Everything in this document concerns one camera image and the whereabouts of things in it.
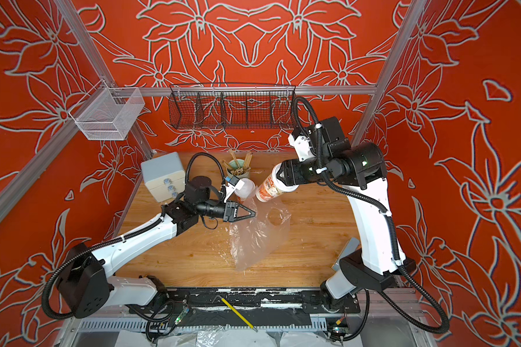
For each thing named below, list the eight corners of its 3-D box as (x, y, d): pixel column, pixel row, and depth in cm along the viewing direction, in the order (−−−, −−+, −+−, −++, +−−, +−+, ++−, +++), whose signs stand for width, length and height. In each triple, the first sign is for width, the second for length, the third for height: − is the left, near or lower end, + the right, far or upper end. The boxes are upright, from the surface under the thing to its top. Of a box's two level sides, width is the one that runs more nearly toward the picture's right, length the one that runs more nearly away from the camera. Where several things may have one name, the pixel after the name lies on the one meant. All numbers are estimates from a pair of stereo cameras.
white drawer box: (159, 206, 100) (144, 186, 88) (154, 183, 109) (140, 162, 97) (192, 194, 105) (183, 173, 93) (185, 173, 114) (175, 151, 101)
